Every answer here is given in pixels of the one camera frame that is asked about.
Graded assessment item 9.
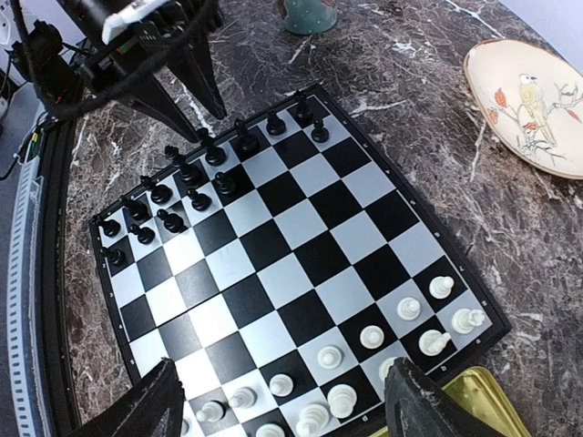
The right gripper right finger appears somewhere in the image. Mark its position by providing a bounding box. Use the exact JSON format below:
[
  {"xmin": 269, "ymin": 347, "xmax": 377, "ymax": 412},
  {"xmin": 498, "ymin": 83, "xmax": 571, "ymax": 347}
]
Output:
[{"xmin": 384, "ymin": 356, "xmax": 511, "ymax": 437}]

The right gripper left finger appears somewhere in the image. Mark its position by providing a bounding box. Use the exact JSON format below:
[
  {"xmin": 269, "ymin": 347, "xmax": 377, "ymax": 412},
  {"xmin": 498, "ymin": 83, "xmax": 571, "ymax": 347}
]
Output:
[{"xmin": 71, "ymin": 358, "xmax": 185, "ymax": 437}]

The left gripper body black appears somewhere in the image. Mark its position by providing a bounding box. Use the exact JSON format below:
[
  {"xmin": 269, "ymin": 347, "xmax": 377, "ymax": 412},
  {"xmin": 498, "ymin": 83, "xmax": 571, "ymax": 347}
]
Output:
[{"xmin": 63, "ymin": 1, "xmax": 223, "ymax": 89}]

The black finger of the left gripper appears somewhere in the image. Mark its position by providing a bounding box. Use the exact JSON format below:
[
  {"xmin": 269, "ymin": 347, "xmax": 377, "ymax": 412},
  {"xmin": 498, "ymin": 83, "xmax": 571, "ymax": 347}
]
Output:
[{"xmin": 182, "ymin": 35, "xmax": 227, "ymax": 119}]

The gold metal tray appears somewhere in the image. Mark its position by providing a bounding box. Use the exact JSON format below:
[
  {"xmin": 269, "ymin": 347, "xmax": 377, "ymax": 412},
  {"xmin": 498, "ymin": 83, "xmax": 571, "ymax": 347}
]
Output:
[{"xmin": 363, "ymin": 366, "xmax": 534, "ymax": 437}]

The black chess piece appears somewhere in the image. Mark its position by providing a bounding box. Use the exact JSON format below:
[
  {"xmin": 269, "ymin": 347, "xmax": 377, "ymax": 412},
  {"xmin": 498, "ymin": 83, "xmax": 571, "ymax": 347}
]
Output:
[
  {"xmin": 96, "ymin": 218, "xmax": 121, "ymax": 238},
  {"xmin": 129, "ymin": 224, "xmax": 156, "ymax": 245},
  {"xmin": 119, "ymin": 196, "xmax": 148, "ymax": 220}
]

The black chess pawn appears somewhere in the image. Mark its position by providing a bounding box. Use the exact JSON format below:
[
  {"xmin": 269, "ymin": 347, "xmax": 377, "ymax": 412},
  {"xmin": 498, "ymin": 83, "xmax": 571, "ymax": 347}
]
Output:
[{"xmin": 99, "ymin": 247, "xmax": 127, "ymax": 268}]

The black white chess board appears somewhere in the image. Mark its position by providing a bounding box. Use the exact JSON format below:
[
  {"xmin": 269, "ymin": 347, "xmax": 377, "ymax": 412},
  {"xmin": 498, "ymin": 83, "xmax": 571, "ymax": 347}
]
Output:
[{"xmin": 90, "ymin": 86, "xmax": 511, "ymax": 436}]

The white chess pieces row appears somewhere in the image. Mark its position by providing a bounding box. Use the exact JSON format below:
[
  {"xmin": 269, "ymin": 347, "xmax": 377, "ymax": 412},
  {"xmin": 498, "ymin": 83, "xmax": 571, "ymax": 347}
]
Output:
[{"xmin": 164, "ymin": 269, "xmax": 492, "ymax": 436}]

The beige coral pattern mug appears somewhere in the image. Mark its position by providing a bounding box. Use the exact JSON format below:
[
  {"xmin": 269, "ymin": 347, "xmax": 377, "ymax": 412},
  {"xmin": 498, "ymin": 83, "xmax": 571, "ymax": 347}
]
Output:
[{"xmin": 278, "ymin": 0, "xmax": 338, "ymax": 36}]

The beige floral ceramic plate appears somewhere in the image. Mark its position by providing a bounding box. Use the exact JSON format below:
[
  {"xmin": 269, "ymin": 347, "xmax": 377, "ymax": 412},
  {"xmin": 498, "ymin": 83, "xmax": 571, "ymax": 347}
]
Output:
[{"xmin": 464, "ymin": 39, "xmax": 582, "ymax": 180}]

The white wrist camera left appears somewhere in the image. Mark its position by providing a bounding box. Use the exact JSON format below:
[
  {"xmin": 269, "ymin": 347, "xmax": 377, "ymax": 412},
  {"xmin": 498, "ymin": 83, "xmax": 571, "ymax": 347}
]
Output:
[{"xmin": 101, "ymin": 0, "xmax": 169, "ymax": 45}]

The grey slotted cable duct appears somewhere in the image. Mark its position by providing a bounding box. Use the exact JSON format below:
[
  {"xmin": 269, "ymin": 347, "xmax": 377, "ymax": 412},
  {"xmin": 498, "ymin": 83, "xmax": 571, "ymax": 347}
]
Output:
[{"xmin": 6, "ymin": 158, "xmax": 51, "ymax": 436}]

